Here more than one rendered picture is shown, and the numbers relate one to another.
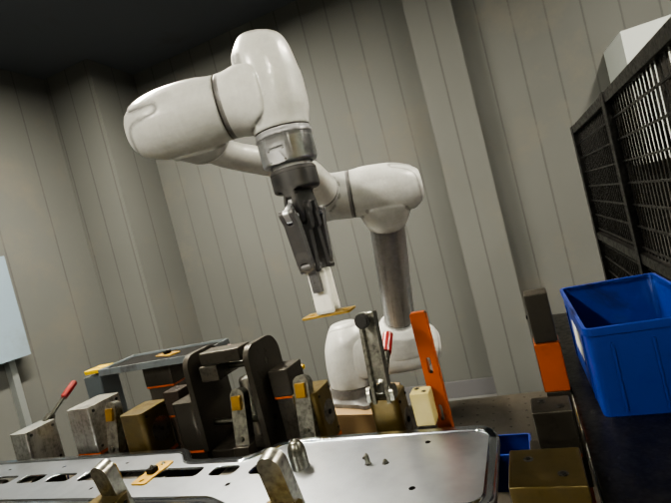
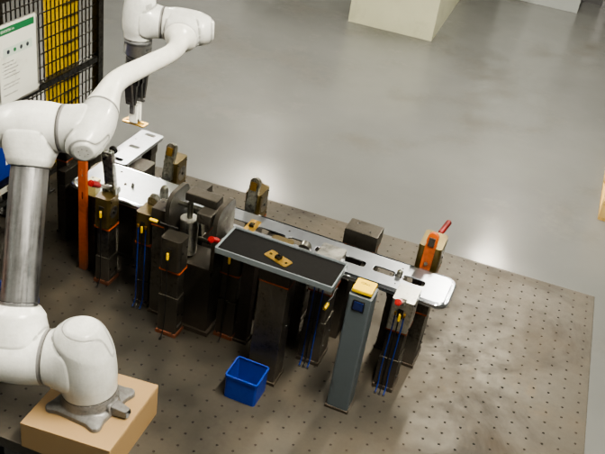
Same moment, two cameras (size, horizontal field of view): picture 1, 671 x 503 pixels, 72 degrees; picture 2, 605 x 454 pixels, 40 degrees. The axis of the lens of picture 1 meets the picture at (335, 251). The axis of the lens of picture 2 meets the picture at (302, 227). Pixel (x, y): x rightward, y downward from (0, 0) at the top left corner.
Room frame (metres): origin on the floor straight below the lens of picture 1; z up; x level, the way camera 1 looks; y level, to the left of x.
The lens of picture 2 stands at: (3.32, 0.40, 2.54)
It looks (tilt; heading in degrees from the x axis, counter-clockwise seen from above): 32 degrees down; 174
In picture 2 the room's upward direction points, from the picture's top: 9 degrees clockwise
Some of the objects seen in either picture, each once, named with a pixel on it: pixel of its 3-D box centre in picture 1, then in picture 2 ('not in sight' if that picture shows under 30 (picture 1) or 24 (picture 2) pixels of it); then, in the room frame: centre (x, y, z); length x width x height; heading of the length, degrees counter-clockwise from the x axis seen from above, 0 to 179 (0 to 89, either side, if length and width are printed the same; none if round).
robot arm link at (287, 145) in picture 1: (288, 150); (138, 46); (0.74, 0.03, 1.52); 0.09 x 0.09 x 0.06
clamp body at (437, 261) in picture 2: not in sight; (423, 280); (0.95, 1.09, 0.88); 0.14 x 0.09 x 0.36; 158
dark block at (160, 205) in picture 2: (307, 453); (160, 258); (1.03, 0.17, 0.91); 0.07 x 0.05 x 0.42; 158
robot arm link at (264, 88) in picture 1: (262, 85); (143, 13); (0.73, 0.05, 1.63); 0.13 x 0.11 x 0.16; 86
